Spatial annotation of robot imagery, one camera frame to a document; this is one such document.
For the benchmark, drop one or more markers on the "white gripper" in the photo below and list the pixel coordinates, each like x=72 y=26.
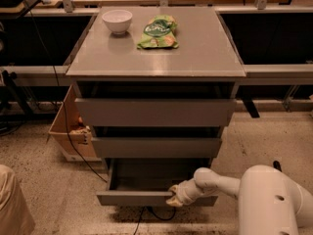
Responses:
x=187 y=193

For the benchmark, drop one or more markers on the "grey bottom drawer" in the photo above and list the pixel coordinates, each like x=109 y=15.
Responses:
x=146 y=182

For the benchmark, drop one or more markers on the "grey drawer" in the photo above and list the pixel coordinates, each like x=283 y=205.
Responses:
x=155 y=112
x=146 y=182
x=156 y=147

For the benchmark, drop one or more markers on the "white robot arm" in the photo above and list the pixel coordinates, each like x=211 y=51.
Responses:
x=270 y=203

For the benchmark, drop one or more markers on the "grey middle drawer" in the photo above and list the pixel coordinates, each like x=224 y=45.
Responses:
x=156 y=147

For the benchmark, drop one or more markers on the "grey drawer cabinet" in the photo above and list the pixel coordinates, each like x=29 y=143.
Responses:
x=204 y=66

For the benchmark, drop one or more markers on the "grey top drawer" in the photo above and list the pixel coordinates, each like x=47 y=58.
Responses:
x=155 y=112

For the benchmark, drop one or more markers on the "black metal floor stand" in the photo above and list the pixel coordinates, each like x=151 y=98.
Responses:
x=277 y=165

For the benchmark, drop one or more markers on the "cardboard box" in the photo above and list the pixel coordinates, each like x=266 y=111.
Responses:
x=70 y=133

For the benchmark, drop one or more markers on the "beige padded object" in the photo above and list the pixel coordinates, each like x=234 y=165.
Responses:
x=15 y=217

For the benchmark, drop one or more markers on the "green snack bag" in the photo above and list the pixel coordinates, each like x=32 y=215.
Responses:
x=159 y=33

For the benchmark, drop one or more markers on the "white ceramic bowl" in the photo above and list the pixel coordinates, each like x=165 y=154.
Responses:
x=117 y=21

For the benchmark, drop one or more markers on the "aluminium frame rail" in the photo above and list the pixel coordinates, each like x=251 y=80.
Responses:
x=298 y=74

